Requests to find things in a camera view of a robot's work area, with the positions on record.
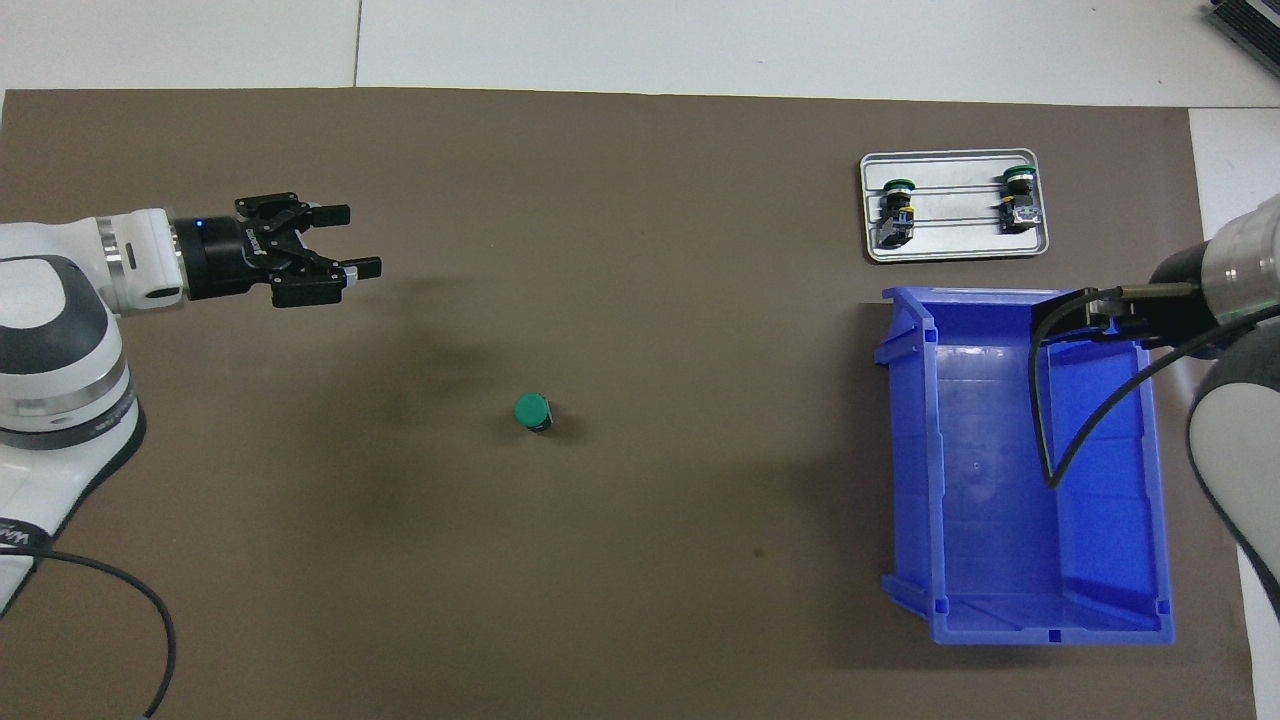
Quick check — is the brown table mat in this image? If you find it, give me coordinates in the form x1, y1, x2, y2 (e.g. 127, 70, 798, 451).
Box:
0, 87, 1259, 720

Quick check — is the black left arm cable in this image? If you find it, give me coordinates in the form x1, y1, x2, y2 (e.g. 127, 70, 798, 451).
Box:
0, 548, 179, 720

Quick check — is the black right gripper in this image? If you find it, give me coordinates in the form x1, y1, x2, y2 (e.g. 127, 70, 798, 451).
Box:
1090, 243, 1216, 349

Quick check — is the grey ribbed device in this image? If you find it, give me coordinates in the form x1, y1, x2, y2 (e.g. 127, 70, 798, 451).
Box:
1205, 0, 1280, 51

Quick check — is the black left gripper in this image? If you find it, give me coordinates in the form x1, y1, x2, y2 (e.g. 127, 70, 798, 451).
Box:
172, 193, 383, 308

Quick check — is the blue plastic storage bin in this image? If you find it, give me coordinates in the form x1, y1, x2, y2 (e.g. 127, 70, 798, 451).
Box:
873, 286, 1176, 646

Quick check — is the grey metal tray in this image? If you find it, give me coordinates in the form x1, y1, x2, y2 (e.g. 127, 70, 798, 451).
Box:
859, 148, 1051, 264

